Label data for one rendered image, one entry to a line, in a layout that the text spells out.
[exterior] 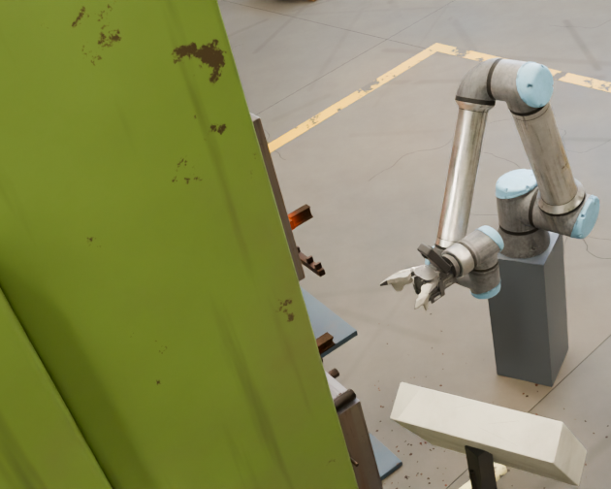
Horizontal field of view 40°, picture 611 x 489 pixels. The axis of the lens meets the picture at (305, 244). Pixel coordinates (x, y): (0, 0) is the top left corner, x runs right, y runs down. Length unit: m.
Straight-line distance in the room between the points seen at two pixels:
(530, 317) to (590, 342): 0.46
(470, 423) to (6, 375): 0.93
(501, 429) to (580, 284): 2.17
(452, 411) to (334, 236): 2.68
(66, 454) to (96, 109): 0.49
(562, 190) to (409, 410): 1.19
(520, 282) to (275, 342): 1.69
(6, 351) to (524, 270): 2.17
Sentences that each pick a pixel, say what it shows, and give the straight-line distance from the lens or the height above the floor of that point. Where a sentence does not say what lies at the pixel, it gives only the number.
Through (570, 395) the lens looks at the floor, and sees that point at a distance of 3.36.
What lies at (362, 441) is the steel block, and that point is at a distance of 2.26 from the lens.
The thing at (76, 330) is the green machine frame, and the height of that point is 1.74.
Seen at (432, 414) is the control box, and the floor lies 1.18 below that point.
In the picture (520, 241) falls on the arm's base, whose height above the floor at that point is 0.66.
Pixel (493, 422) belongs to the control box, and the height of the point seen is 1.18.
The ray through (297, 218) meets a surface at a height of 0.97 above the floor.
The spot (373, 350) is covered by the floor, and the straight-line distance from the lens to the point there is 3.63.
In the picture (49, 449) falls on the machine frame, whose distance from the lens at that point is 1.26.
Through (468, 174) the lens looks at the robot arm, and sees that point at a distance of 2.51.
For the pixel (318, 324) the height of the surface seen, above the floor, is 0.71.
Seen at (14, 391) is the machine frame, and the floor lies 1.77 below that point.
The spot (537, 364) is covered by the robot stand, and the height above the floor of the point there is 0.11.
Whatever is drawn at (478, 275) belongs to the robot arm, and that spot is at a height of 0.90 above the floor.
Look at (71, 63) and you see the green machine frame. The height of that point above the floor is 2.10.
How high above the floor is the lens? 2.47
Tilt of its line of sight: 35 degrees down
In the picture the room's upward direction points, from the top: 15 degrees counter-clockwise
